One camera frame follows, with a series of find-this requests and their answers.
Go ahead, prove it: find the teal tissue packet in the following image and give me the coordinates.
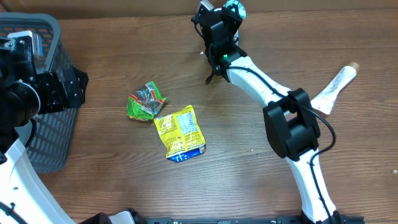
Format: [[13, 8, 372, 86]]
[[223, 0, 246, 19]]

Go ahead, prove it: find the grey plastic mesh basket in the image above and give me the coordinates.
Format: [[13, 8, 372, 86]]
[[1, 12, 78, 173]]

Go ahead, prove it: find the white tube gold cap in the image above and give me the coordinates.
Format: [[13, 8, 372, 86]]
[[311, 62, 360, 115]]

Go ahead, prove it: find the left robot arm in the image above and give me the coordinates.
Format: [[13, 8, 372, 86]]
[[1, 34, 88, 223]]

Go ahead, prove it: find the green snack packet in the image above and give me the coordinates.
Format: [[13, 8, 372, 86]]
[[126, 81, 167, 121]]

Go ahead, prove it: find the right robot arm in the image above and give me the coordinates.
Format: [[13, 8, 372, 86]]
[[191, 1, 342, 223]]

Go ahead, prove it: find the yellow snack packet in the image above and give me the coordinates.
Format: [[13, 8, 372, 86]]
[[154, 105, 206, 162]]

